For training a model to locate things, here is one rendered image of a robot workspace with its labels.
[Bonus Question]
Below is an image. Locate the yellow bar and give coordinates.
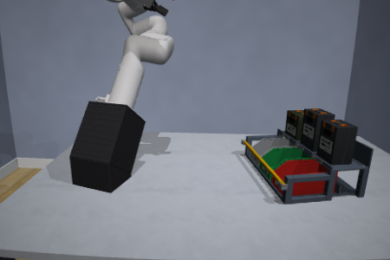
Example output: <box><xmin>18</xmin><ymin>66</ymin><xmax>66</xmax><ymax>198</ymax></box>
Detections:
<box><xmin>244</xmin><ymin>140</ymin><xmax>286</xmax><ymax>185</ymax></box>

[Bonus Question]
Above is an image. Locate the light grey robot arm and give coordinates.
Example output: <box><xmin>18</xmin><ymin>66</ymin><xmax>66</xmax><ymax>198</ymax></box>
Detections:
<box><xmin>95</xmin><ymin>0</ymin><xmax>174</xmax><ymax>110</ymax></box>

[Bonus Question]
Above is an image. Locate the grey open bin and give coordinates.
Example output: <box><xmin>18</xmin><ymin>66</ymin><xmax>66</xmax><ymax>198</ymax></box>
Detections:
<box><xmin>250</xmin><ymin>138</ymin><xmax>297</xmax><ymax>166</ymax></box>

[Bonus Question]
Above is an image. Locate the red bin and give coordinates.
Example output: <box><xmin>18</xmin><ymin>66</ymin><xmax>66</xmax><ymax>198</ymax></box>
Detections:
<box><xmin>271</xmin><ymin>159</ymin><xmax>328</xmax><ymax>196</ymax></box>

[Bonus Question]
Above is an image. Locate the dark grey metal shelf rack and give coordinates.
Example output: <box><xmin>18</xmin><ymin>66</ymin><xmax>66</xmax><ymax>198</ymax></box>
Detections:
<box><xmin>241</xmin><ymin>128</ymin><xmax>374</xmax><ymax>205</ymax></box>

